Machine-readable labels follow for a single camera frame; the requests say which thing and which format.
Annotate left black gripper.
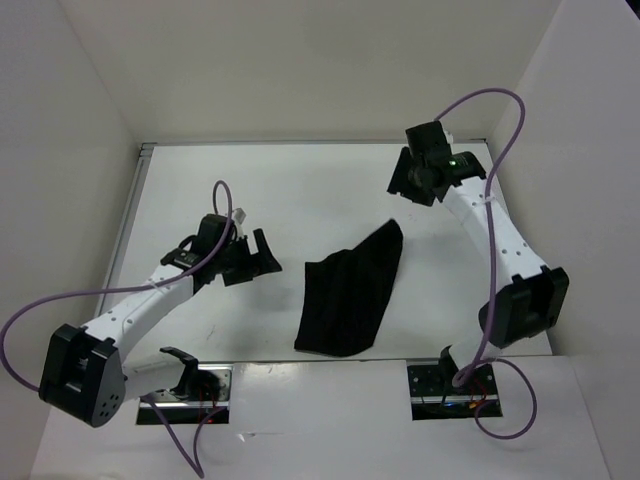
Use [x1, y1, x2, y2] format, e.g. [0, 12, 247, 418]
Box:
[214, 228, 281, 286]

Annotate black skirt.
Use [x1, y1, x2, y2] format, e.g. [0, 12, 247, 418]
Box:
[294, 219, 404, 358]

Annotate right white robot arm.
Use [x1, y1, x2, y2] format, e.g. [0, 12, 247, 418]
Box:
[387, 147, 569, 393]

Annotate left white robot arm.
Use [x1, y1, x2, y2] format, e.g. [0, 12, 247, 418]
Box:
[38, 227, 282, 428]

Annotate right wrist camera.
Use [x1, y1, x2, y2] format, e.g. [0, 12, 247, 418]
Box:
[405, 120, 452, 163]

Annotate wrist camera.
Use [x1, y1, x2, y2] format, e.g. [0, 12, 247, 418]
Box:
[405, 120, 452, 163]
[190, 208, 249, 262]

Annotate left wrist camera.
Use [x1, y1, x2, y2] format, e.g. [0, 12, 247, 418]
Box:
[190, 208, 249, 262]

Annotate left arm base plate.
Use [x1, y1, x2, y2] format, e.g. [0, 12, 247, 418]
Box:
[149, 363, 234, 425]

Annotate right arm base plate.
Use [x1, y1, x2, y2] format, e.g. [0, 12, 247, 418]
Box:
[406, 361, 503, 421]

